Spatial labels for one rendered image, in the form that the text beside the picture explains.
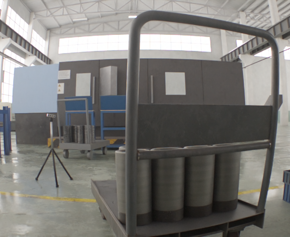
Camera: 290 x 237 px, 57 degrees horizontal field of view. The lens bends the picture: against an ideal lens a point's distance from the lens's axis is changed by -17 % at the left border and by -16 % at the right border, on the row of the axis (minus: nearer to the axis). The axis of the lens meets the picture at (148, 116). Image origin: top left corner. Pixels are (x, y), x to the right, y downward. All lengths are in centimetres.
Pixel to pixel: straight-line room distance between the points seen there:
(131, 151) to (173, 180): 27
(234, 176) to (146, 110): 50
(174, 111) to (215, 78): 678
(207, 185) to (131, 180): 36
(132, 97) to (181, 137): 20
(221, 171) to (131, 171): 43
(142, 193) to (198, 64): 669
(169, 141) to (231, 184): 40
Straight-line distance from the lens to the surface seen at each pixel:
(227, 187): 121
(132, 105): 85
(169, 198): 110
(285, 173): 223
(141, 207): 108
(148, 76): 737
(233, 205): 125
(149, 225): 110
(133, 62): 85
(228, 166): 119
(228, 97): 770
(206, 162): 113
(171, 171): 108
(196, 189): 115
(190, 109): 93
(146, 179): 106
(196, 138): 95
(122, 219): 111
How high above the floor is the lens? 65
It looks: level
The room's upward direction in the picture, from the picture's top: 1 degrees counter-clockwise
